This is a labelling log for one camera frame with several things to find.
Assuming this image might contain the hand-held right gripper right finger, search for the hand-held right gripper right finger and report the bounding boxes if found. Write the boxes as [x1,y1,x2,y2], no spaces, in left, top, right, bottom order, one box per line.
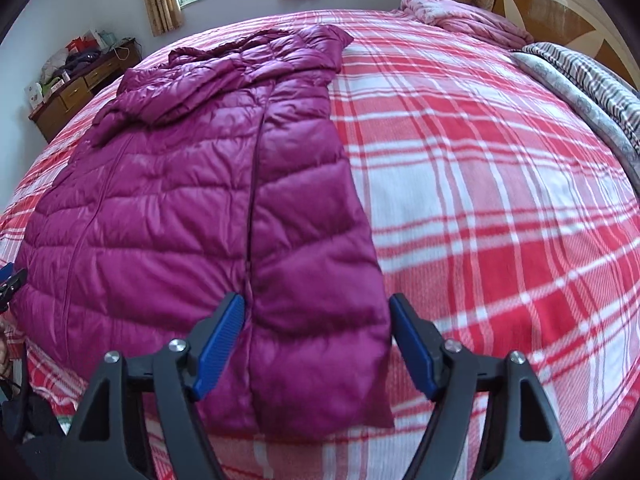
[389,294,573,480]

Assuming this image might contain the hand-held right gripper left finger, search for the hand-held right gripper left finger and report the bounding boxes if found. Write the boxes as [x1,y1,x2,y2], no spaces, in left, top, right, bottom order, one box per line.
[65,292,246,480]

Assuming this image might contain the magenta puffer jacket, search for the magenta puffer jacket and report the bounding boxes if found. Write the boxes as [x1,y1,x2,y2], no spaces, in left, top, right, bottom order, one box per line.
[10,24,396,433]

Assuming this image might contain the red plaid bed sheet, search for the red plaid bed sheet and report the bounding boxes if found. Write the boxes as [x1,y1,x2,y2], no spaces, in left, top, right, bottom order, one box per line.
[0,7,640,480]

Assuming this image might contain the brown wooden desk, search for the brown wooden desk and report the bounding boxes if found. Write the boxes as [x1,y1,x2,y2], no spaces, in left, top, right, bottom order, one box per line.
[28,37,144,144]

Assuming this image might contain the pale grey cloth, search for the pale grey cloth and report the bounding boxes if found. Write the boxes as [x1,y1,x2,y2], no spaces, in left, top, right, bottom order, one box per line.
[40,54,69,82]

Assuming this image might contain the dark purple clothing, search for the dark purple clothing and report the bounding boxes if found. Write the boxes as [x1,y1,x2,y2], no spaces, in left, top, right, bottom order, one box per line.
[64,50,102,74]

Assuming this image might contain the grey floral pillow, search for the grey floral pillow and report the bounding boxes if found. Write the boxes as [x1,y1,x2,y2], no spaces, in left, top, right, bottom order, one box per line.
[510,52,640,181]

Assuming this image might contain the striped pillow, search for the striped pillow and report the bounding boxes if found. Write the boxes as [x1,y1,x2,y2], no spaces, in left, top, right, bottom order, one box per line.
[521,42,640,138]

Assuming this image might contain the pink folded quilt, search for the pink folded quilt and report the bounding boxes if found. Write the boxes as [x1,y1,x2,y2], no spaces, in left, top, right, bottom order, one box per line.
[398,0,535,50]

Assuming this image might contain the wooden bed headboard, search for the wooden bed headboard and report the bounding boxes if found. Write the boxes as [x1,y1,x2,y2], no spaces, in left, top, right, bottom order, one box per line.
[492,0,640,95]

